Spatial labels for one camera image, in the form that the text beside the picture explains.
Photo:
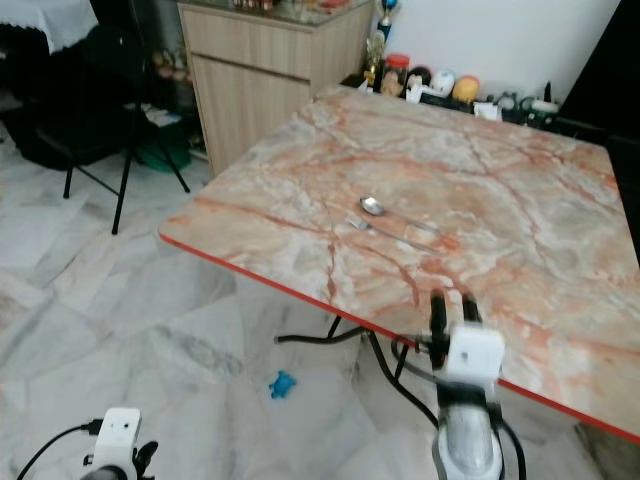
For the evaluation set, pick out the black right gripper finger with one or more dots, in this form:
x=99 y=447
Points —
x=439 y=316
x=470 y=306

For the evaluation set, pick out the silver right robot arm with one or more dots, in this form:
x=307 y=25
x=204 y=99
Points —
x=468 y=440

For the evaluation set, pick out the black metal table legs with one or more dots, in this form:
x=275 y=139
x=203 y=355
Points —
x=380 y=355

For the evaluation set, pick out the silver metal fork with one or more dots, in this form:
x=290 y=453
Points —
x=390 y=236

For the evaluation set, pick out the silver metal spoon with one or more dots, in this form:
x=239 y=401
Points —
x=372 y=206

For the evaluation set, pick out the small blue toy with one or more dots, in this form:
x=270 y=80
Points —
x=281 y=385

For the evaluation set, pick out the round orange figurine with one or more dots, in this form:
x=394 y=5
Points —
x=466 y=88

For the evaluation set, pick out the round white figurine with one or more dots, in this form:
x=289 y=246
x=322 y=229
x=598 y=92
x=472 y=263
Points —
x=443 y=82

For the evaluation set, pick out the red lid jar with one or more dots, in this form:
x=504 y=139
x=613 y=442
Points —
x=396 y=74

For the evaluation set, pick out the gold and blue trophy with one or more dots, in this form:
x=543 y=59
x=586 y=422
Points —
x=380 y=45

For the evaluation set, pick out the tall black furniture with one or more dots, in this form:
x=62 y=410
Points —
x=605 y=60

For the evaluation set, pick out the black folding chair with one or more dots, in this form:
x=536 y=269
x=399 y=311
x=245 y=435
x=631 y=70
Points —
x=75 y=105

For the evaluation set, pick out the light wooden cabinet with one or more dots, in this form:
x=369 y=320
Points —
x=260 y=75

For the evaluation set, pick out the green plastic basin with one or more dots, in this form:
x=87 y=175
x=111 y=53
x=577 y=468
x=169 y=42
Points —
x=170 y=155

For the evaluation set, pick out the white lace tablecloth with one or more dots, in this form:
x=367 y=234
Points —
x=45 y=20

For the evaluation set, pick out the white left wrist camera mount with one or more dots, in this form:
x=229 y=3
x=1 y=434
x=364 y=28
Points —
x=117 y=434

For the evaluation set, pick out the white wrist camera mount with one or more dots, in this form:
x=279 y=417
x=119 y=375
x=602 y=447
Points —
x=117 y=434
x=474 y=358

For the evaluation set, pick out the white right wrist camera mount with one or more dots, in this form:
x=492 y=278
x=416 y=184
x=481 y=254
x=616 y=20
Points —
x=474 y=358

